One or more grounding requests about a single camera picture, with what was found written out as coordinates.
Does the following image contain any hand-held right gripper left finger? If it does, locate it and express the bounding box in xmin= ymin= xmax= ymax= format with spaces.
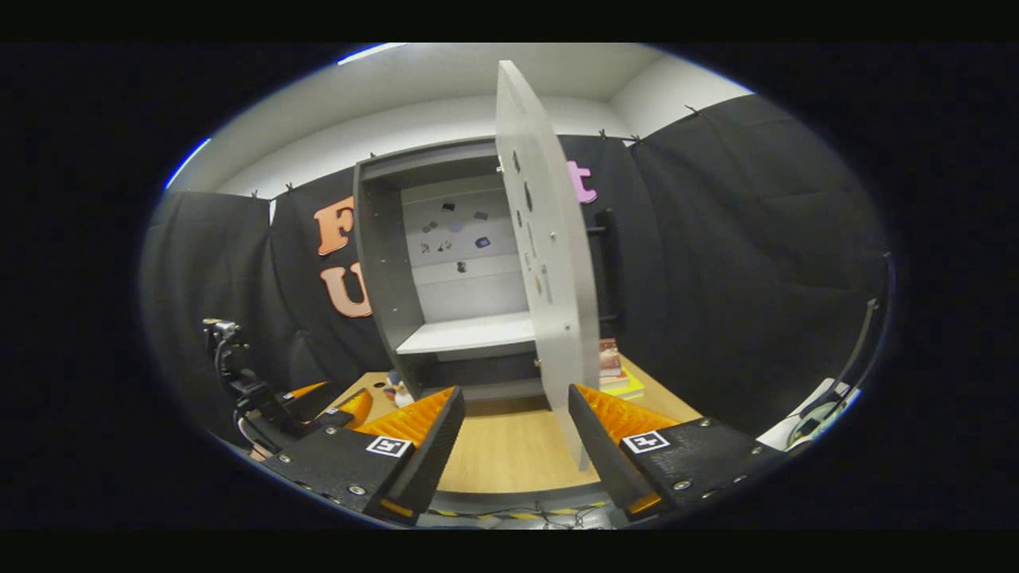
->
xmin=263 ymin=387 xmax=467 ymax=524

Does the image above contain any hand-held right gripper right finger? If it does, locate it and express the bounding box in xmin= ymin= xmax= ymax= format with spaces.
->
xmin=568 ymin=384 xmax=785 ymax=523

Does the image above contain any white cabinet door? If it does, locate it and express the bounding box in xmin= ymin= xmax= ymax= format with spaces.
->
xmin=495 ymin=60 xmax=600 ymax=472

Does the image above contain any black door handle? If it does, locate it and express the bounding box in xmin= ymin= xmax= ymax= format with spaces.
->
xmin=587 ymin=209 xmax=627 ymax=324

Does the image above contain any white cabinet shelf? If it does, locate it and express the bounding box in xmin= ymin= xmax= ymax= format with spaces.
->
xmin=396 ymin=312 xmax=538 ymax=355

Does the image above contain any grey cabinet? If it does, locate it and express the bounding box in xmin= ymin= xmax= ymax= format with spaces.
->
xmin=353 ymin=137 xmax=558 ymax=403

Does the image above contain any penguin plush toy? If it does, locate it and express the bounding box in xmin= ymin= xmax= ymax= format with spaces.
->
xmin=385 ymin=370 xmax=416 ymax=408

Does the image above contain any yellow book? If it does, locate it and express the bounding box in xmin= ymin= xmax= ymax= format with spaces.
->
xmin=601 ymin=372 xmax=646 ymax=400

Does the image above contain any white flat object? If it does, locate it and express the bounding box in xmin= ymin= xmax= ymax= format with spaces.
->
xmin=756 ymin=378 xmax=862 ymax=452

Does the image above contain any round teal object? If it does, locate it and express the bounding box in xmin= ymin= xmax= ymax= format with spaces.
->
xmin=787 ymin=400 xmax=841 ymax=448

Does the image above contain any black backdrop cloth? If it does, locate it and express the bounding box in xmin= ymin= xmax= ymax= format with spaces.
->
xmin=139 ymin=94 xmax=892 ymax=446

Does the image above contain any black cable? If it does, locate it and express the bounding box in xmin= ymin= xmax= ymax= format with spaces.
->
xmin=796 ymin=296 xmax=886 ymax=419

